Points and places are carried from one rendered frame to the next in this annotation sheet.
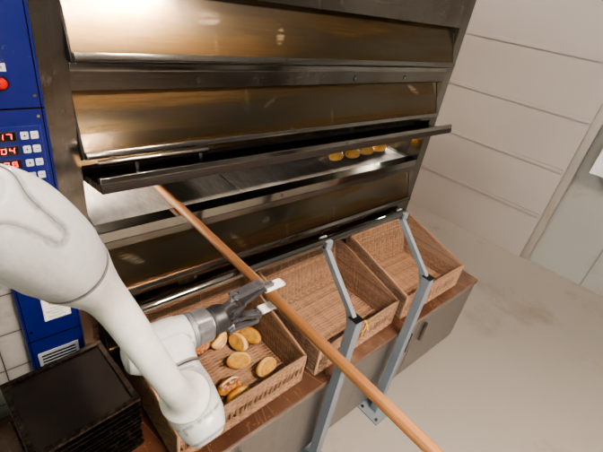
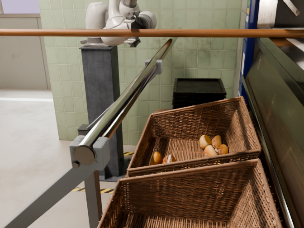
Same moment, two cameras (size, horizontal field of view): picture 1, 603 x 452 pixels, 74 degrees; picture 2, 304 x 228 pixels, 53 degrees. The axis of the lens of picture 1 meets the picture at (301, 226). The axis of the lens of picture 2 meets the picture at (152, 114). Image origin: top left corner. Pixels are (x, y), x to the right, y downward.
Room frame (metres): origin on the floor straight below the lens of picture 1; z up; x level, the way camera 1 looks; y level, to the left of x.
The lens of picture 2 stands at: (1.96, -0.56, 1.36)
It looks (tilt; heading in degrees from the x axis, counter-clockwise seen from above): 23 degrees down; 147
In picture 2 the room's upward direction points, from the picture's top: 1 degrees counter-clockwise
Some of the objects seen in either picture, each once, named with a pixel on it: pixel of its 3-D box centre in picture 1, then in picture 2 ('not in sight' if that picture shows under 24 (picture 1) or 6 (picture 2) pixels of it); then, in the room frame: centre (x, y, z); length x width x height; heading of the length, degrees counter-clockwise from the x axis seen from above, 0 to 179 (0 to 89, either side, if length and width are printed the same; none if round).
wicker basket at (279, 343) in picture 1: (214, 350); (192, 142); (1.05, 0.24, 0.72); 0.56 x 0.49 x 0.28; 138
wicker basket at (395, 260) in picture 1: (403, 258); not in sight; (1.93, -0.60, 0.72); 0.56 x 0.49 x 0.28; 136
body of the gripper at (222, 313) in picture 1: (224, 316); (138, 26); (0.76, 0.15, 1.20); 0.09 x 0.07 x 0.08; 136
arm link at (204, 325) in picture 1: (198, 326); (141, 24); (0.71, 0.20, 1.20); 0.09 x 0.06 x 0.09; 46
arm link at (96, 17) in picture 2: not in sight; (99, 19); (0.01, 0.30, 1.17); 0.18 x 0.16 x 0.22; 85
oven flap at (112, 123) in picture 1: (317, 107); not in sight; (1.66, 0.03, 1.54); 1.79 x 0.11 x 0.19; 136
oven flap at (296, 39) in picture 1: (328, 38); not in sight; (1.66, 0.03, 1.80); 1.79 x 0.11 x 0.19; 136
